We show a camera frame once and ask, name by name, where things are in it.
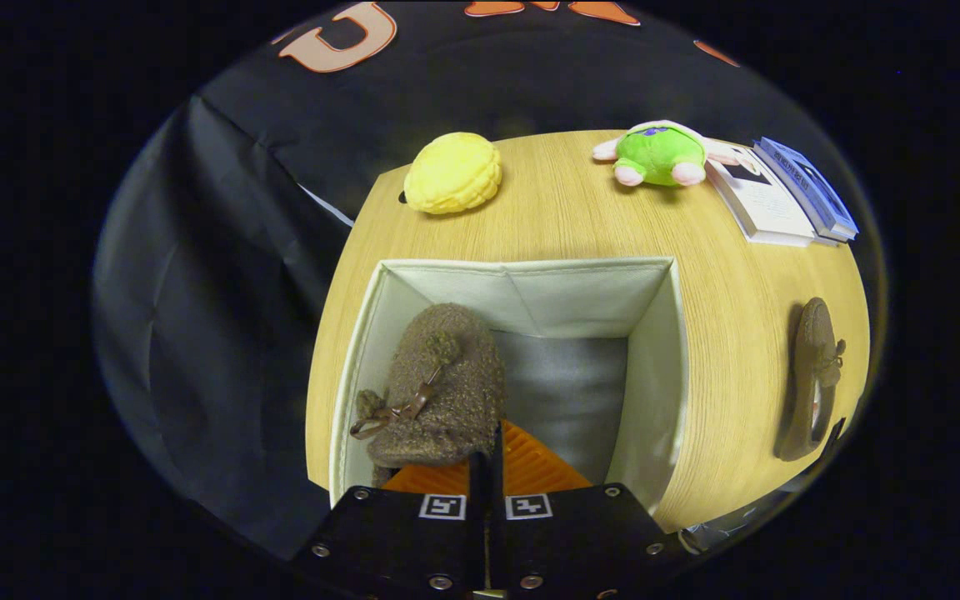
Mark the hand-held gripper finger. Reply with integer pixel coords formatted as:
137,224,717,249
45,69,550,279
292,452,489,597
487,420,692,597

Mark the brown fuzzy shoe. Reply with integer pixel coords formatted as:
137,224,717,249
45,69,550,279
773,297,848,462
350,302,508,488

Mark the grey fabric storage box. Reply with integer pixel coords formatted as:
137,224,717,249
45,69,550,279
328,257,691,513

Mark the yellow plush bun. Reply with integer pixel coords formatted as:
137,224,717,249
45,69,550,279
402,132,503,216

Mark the green plush toy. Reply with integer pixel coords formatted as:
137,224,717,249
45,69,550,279
592,120,739,189

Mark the white book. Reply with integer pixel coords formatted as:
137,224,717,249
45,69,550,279
703,143,818,248

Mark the blue book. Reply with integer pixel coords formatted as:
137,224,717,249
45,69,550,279
753,136,860,244

